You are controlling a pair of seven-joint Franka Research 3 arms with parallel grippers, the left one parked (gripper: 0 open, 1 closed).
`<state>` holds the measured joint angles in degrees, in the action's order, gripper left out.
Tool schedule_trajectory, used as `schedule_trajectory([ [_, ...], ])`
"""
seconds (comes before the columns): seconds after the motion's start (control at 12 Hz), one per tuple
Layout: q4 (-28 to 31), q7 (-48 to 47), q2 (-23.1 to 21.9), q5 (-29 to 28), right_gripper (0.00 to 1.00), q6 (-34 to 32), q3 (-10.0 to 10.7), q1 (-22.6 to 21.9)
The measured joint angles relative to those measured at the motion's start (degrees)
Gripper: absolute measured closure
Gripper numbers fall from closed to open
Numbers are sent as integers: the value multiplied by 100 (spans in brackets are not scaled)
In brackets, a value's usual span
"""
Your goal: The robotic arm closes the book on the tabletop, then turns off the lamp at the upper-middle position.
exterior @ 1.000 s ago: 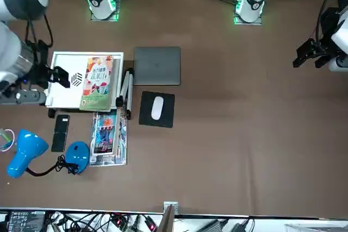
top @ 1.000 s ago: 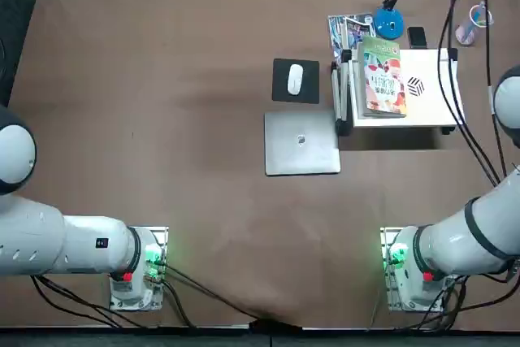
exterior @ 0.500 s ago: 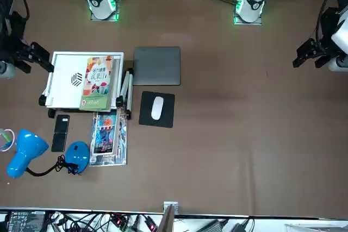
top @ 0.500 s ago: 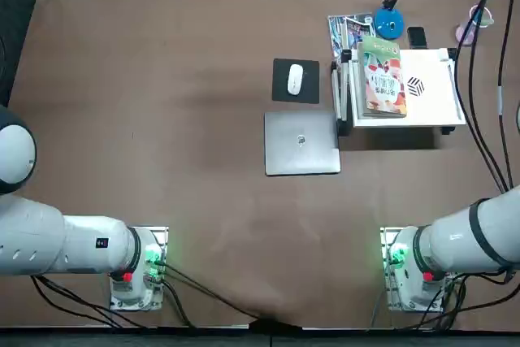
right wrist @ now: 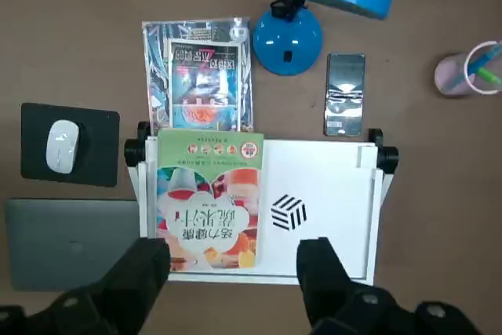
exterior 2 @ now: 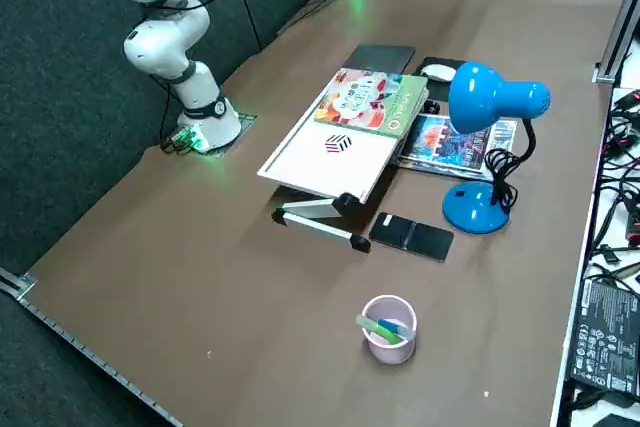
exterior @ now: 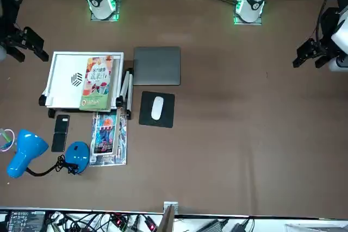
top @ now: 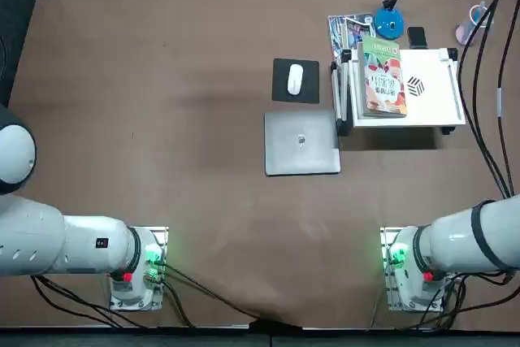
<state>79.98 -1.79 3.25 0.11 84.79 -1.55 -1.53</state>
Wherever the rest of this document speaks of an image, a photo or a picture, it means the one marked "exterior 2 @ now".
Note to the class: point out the white folding laptop stand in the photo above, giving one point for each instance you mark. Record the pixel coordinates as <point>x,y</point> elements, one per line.
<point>330,162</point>

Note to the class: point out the black folding phone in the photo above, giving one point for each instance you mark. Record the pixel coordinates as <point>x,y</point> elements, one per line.
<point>410,237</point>

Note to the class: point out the dark grey laptop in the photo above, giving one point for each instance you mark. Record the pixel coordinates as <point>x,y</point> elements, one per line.
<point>380,57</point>

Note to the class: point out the black plug with red light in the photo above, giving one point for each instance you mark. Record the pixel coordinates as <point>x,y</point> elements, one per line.
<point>635,224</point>
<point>633,97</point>

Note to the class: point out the green marker pen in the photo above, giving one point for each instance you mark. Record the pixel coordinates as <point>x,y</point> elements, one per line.
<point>387,334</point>

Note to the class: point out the green cover picture book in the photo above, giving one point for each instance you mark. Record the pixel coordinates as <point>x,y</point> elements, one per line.
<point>370,102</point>

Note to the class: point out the white computer mouse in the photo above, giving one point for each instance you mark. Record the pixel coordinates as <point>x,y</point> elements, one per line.
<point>439,72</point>

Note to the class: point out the blue desk lamp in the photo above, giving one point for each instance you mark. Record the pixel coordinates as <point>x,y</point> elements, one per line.
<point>490,97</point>

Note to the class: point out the black mouse pad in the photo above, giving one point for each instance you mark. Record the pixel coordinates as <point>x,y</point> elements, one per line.
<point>440,89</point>

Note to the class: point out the aluminium frame post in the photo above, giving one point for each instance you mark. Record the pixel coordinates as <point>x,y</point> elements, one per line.
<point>622,22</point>

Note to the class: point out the metal table edge rail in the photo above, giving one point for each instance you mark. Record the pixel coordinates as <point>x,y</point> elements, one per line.
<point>75,341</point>

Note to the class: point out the blue marker pen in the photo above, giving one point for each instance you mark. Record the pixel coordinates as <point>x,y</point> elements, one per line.
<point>395,327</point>

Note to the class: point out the black labelled power adapter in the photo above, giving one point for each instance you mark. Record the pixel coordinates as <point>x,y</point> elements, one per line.
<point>605,337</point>

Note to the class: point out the large glossy blue magazine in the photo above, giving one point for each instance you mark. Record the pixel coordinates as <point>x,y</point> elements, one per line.
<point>502,139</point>

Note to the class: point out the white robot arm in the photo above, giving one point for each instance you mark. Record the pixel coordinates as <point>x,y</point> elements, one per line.
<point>200,92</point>

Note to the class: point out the small blue cover book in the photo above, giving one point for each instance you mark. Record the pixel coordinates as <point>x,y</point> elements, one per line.
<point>440,139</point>

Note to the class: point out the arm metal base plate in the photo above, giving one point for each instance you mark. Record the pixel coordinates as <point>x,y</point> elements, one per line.
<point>247,119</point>

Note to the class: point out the metal corner bracket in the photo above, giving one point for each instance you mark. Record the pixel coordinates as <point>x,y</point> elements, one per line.
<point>604,73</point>

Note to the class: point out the pink mesh pen cup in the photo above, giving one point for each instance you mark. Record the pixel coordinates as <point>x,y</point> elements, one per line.
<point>390,352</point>

